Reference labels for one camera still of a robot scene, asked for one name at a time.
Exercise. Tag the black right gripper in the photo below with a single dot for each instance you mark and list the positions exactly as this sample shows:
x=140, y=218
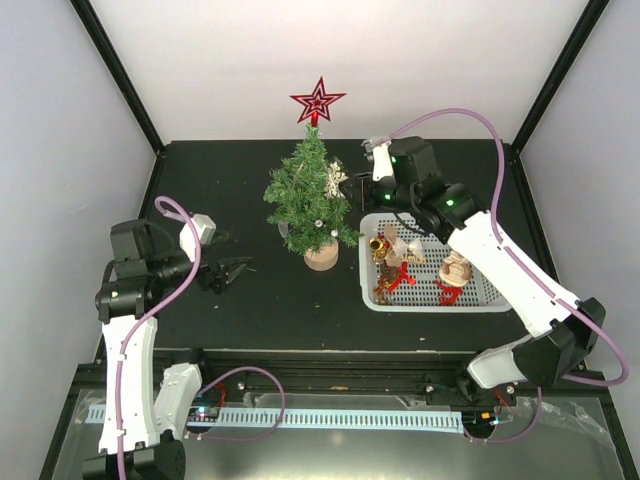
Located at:
x=361, y=197

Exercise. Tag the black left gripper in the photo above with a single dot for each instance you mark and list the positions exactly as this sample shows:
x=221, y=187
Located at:
x=217, y=280

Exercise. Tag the white snowflake ornament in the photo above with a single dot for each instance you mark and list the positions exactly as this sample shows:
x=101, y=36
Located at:
x=334, y=177

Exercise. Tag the small green christmas tree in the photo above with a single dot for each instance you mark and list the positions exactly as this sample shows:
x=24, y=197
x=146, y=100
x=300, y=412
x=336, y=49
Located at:
x=317, y=225

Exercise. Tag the red star ornament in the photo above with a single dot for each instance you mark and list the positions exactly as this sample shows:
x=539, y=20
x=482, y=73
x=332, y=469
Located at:
x=316, y=104

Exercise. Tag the white perforated plastic basket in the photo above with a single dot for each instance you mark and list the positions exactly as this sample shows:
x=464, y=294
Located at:
x=428, y=294

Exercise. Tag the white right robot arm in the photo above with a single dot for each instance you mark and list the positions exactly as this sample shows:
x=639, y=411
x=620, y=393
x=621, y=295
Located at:
x=560, y=327

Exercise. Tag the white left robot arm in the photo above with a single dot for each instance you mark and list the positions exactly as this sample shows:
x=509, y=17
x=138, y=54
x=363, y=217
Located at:
x=142, y=425

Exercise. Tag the gold christmas word ornament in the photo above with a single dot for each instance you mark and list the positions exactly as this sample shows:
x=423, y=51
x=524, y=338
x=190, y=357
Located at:
x=413, y=259

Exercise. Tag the gold bell ornament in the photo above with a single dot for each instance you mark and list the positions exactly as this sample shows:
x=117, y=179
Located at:
x=379, y=249

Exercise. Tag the clear plastic battery box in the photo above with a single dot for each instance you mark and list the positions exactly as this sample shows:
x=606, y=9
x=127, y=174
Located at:
x=283, y=229

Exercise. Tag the burlap bow with berries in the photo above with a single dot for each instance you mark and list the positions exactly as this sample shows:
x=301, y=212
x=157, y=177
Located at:
x=390, y=235

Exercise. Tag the silver mesh ribbon bow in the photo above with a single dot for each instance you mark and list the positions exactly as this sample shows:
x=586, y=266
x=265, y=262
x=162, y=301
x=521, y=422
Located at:
x=412, y=247

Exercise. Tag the brown pine cone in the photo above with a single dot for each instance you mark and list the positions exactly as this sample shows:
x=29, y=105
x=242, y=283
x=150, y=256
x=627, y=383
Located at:
x=388, y=273

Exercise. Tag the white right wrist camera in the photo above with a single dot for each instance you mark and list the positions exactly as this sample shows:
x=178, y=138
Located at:
x=377, y=152

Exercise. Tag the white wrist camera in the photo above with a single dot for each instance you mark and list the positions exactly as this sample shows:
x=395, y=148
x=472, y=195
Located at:
x=377, y=152
x=205, y=229

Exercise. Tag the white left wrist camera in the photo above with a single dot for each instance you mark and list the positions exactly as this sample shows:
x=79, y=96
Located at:
x=205, y=229

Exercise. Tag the white slotted cable duct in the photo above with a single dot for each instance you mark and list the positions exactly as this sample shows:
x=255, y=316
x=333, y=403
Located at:
x=341, y=419

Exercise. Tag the black frame post back right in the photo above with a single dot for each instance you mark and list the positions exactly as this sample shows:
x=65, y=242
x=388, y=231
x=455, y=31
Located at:
x=580, y=33

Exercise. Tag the black frame post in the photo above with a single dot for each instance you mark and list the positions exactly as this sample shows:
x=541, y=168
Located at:
x=90, y=20
x=580, y=33

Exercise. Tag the black frame post back left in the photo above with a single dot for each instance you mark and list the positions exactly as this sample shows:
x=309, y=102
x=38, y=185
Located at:
x=90, y=20

